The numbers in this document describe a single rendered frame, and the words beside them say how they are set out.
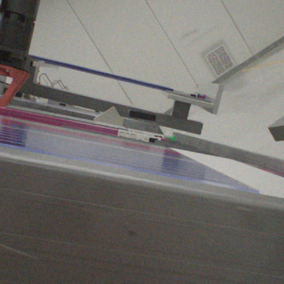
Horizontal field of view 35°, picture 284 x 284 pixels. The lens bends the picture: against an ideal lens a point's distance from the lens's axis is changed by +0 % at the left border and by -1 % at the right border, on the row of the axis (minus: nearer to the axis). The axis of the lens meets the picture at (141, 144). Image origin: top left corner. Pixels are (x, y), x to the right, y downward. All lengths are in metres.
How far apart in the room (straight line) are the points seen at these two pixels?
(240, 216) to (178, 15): 8.42
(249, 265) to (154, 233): 0.04
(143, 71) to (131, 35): 0.67
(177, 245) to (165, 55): 8.27
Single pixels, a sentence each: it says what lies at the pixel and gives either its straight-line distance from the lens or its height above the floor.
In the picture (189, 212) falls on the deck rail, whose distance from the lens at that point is 0.15.
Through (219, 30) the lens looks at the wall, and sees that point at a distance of 8.69.
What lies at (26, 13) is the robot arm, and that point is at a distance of 0.74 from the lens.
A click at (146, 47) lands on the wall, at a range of 8.38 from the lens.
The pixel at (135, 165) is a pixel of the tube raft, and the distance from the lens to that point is 0.20.
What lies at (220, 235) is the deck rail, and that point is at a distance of 0.16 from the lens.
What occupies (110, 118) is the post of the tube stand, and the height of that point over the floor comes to 0.81.
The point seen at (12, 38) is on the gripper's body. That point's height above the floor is 1.00.
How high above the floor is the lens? 0.85
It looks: 7 degrees down
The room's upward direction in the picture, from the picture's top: 32 degrees counter-clockwise
